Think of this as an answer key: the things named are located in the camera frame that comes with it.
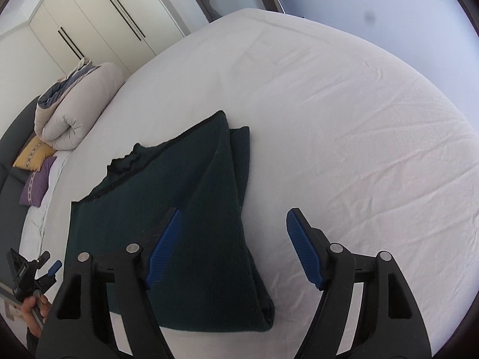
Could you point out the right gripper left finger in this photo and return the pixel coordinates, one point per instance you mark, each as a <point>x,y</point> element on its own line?
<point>79,323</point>

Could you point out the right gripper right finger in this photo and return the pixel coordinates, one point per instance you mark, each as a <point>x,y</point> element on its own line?
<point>389,325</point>

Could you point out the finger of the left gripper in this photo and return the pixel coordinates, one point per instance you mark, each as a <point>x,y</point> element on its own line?
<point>54,268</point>
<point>43,259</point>

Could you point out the dark green knit sweater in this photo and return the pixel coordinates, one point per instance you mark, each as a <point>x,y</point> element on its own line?
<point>182,200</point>

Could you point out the person's left hand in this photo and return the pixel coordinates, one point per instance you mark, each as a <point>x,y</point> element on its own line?
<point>29,304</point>

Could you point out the white pillow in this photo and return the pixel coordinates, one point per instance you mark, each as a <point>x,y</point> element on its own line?
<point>35,221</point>

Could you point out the purple patterned cushion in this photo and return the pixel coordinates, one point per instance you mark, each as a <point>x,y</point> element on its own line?
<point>37,185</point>

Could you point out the yellow patterned cushion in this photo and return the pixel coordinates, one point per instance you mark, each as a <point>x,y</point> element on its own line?
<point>33,155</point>

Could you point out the dark grey headboard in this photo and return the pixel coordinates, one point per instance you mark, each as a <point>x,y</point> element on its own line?
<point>12,214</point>

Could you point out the folded beige duvet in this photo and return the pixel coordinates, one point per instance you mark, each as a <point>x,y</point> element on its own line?
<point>70,107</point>

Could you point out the white bed mattress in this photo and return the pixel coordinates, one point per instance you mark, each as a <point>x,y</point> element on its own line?
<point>369,149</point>

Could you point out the cream wardrobe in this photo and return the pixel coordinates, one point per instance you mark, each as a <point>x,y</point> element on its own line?
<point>128,33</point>

